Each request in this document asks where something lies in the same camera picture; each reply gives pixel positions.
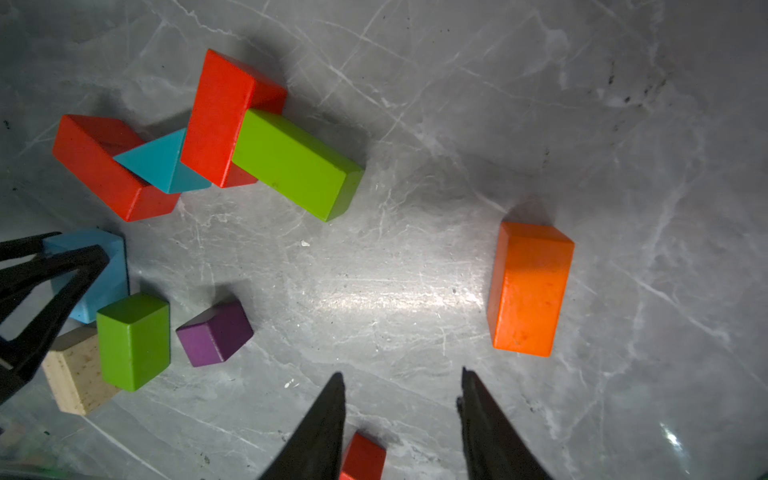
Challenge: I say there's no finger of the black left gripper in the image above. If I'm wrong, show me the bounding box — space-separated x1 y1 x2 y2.
1 245 109 402
1 231 60 262

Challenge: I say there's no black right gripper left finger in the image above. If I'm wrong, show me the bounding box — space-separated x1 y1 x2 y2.
260 372 346 480

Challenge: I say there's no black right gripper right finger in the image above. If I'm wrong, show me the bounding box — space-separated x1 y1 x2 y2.
457 368 551 480

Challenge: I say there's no light blue block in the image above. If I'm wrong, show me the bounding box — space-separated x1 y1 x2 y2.
43 228 129 324

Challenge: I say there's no green block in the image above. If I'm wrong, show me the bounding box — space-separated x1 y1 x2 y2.
232 109 364 222
97 293 170 392

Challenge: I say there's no red block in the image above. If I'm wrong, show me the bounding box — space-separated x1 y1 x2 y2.
339 432 386 480
52 115 179 222
181 49 288 188

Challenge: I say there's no purple cube block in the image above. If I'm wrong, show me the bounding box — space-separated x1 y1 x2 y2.
176 300 254 367

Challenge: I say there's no teal triangle block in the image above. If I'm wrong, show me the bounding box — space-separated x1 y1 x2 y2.
114 128 212 194

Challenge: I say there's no orange block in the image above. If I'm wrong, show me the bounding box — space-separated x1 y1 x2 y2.
487 221 575 357

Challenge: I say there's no natural wood block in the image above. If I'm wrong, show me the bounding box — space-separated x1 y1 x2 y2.
42 326 120 416

